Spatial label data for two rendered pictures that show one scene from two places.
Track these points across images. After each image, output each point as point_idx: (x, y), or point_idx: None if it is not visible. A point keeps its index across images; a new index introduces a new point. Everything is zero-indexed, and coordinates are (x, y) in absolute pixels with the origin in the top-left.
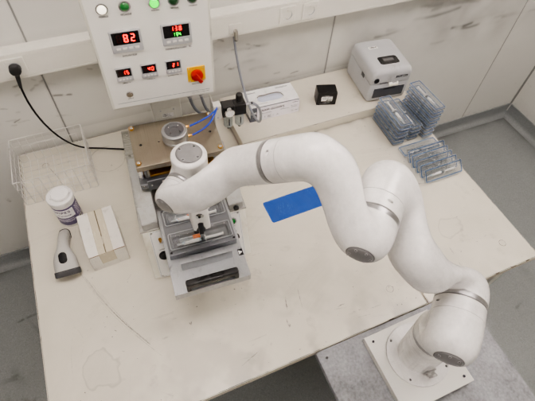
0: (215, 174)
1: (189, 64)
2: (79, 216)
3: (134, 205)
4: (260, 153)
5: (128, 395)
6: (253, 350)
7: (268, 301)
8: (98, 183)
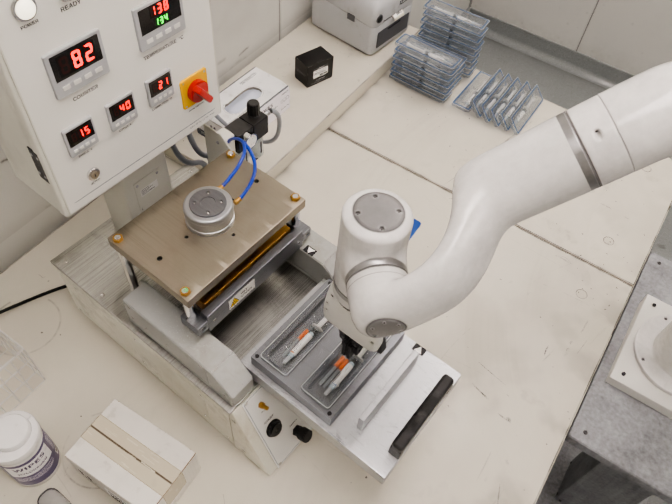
0: (482, 221)
1: (182, 75)
2: (69, 450)
3: (182, 373)
4: (582, 142)
5: None
6: (492, 487)
7: (457, 404)
8: (41, 376)
